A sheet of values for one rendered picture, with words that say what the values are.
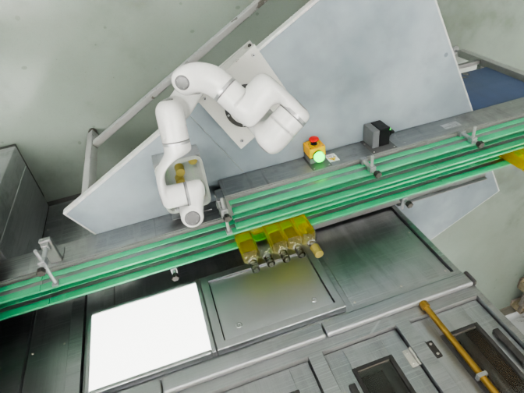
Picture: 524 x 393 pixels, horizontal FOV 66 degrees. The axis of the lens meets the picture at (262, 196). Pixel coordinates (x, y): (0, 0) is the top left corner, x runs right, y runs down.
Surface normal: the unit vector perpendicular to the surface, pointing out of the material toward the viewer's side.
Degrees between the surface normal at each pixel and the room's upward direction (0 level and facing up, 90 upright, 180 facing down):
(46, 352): 90
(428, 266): 90
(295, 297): 90
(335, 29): 0
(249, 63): 4
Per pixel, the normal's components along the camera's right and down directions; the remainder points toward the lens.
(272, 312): -0.12, -0.80
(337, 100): 0.30, 0.55
